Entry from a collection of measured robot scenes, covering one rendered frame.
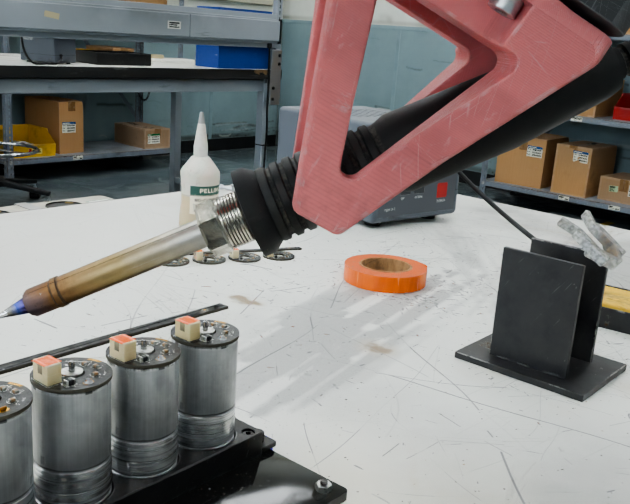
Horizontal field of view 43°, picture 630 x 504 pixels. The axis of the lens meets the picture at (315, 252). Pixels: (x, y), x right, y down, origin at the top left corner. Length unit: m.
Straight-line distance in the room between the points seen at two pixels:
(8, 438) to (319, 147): 0.12
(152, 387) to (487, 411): 0.19
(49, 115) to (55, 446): 4.73
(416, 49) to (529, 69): 5.58
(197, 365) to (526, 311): 0.21
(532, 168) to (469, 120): 4.64
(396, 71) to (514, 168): 1.39
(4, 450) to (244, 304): 0.29
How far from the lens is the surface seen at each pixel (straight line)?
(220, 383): 0.30
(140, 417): 0.28
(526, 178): 4.85
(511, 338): 0.45
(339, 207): 0.20
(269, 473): 0.31
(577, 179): 4.71
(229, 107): 6.26
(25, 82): 2.91
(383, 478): 0.34
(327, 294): 0.55
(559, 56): 0.19
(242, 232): 0.21
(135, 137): 5.29
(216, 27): 3.29
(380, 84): 5.94
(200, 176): 0.68
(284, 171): 0.21
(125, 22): 3.03
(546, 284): 0.44
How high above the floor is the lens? 0.92
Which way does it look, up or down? 15 degrees down
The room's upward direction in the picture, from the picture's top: 4 degrees clockwise
